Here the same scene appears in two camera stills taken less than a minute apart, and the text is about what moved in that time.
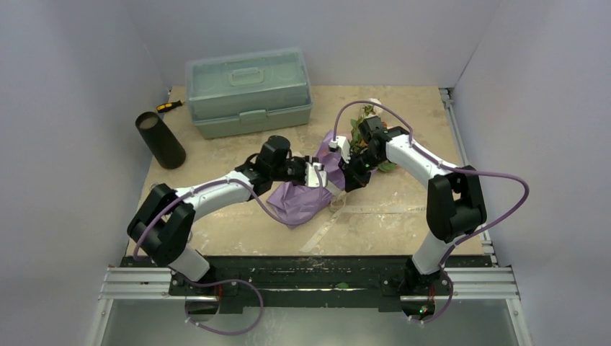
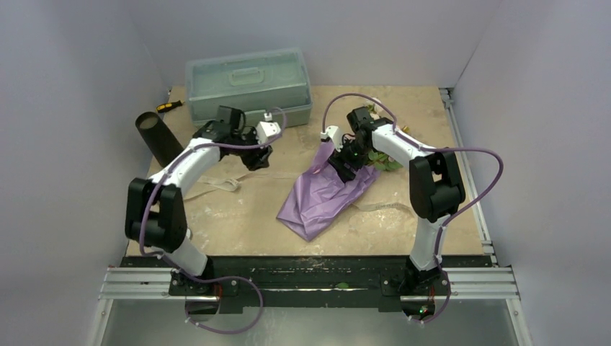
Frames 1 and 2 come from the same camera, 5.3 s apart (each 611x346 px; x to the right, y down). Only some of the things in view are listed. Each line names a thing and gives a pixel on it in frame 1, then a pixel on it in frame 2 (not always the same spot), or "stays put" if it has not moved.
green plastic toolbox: (246, 93) stays put
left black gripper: (302, 162) → (258, 158)
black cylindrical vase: (168, 151) stays put
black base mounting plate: (311, 283) stays put
